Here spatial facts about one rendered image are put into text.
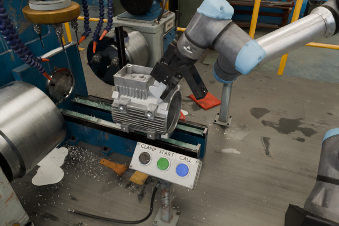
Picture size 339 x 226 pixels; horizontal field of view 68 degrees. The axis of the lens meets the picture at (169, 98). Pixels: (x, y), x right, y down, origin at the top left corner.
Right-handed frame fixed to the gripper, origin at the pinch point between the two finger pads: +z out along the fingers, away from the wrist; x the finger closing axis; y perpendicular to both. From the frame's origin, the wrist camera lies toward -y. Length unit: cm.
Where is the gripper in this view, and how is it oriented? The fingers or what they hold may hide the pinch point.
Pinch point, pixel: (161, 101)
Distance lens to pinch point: 79.8
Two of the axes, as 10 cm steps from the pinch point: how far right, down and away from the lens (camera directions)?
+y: -8.0, -6.0, 0.0
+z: -4.6, 6.2, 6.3
